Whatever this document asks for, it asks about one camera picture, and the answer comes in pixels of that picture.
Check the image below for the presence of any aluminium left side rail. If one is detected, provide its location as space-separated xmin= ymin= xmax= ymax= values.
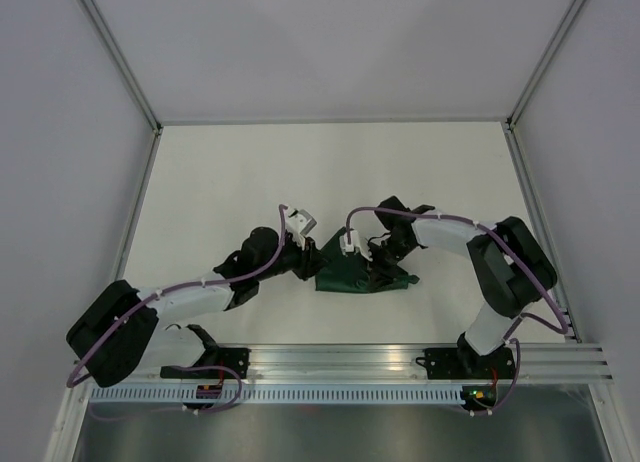
xmin=108 ymin=125 xmax=164 ymax=284

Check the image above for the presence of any aluminium left frame post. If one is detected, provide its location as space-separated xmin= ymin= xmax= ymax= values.
xmin=77 ymin=0 xmax=162 ymax=134

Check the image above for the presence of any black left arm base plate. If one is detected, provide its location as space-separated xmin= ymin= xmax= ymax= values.
xmin=160 ymin=347 xmax=251 ymax=380

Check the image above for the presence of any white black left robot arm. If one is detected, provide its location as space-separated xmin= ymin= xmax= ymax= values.
xmin=66 ymin=219 xmax=325 ymax=387

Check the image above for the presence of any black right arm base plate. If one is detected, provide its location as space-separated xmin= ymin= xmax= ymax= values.
xmin=415 ymin=347 xmax=516 ymax=380

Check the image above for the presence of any aluminium frame post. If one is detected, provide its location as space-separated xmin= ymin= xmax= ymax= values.
xmin=503 ymin=0 xmax=589 ymax=132
xmin=77 ymin=0 xmax=162 ymax=134

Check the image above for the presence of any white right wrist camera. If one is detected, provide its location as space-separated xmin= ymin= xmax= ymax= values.
xmin=339 ymin=229 xmax=371 ymax=261

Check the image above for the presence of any aluminium right frame post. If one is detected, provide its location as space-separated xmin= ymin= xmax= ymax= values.
xmin=503 ymin=0 xmax=589 ymax=132

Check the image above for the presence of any aluminium front rail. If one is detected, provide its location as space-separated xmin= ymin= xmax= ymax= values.
xmin=69 ymin=342 xmax=615 ymax=386

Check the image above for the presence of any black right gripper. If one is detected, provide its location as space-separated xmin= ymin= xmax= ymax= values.
xmin=358 ymin=237 xmax=415 ymax=293

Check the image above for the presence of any dark green cloth napkin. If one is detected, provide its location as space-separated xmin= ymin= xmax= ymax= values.
xmin=314 ymin=228 xmax=420 ymax=294

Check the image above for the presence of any white slotted cable duct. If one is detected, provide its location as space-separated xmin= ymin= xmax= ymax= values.
xmin=89 ymin=383 xmax=464 ymax=405

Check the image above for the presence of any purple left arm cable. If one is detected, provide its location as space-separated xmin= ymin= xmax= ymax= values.
xmin=65 ymin=202 xmax=291 ymax=423

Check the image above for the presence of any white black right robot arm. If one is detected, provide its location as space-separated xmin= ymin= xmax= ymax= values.
xmin=369 ymin=196 xmax=559 ymax=377

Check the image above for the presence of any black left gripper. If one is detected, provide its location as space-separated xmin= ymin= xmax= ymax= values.
xmin=256 ymin=233 xmax=332 ymax=281

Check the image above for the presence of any aluminium rail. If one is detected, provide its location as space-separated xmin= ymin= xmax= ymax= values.
xmin=501 ymin=122 xmax=583 ymax=343
xmin=108 ymin=125 xmax=164 ymax=284
xmin=69 ymin=342 xmax=615 ymax=386

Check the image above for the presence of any aluminium right side rail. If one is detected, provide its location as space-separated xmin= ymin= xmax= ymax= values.
xmin=501 ymin=122 xmax=583 ymax=343

